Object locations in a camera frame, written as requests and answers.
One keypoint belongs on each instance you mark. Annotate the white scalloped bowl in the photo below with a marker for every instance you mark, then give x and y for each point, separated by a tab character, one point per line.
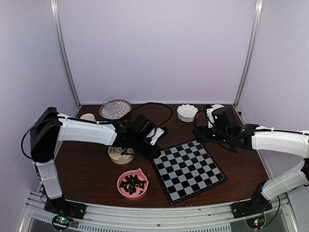
186	113

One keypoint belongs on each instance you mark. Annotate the clear glass tumbler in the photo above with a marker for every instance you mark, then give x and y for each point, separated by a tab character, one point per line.
110	106

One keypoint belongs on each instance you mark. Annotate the aluminium frame post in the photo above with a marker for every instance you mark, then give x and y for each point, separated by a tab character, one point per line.
257	16
64	56

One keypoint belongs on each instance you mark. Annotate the cream bowl with spout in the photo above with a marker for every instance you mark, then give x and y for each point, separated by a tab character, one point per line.
121	160

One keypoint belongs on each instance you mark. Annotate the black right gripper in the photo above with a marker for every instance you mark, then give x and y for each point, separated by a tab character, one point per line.
201	131

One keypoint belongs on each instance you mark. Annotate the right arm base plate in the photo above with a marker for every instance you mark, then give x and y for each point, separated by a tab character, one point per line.
250	207

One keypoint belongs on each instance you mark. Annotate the aluminium frame post right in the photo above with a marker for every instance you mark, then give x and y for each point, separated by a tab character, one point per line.
257	16

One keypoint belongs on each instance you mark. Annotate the white textured ceramic mug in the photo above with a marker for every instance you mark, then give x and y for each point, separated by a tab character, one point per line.
88	116

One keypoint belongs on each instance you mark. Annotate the aluminium front rail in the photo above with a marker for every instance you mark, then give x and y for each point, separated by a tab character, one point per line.
103	218

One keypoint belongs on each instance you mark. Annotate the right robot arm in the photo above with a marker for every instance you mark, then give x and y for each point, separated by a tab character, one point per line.
270	140

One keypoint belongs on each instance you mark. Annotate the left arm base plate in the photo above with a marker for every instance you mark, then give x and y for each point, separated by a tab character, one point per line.
66	208

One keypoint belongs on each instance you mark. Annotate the black chess pieces pile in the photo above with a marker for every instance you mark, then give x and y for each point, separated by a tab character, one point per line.
131	183

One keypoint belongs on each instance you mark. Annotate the small cream bowl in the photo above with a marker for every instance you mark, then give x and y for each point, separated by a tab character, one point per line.
217	106

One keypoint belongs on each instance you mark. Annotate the pink bowl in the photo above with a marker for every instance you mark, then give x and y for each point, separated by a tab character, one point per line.
140	192

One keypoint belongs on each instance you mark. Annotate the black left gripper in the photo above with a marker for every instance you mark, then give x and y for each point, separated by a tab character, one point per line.
155	152

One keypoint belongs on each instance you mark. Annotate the patterned saucer plate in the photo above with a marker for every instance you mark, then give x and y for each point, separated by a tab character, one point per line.
123	107

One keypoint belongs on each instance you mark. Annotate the aluminium frame post left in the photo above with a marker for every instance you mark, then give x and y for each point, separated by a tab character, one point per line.
64	56

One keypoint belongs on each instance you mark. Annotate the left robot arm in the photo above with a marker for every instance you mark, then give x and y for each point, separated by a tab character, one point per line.
53	127

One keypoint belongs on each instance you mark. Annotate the black and white chessboard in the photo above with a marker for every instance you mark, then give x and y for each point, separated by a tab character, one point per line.
187	170

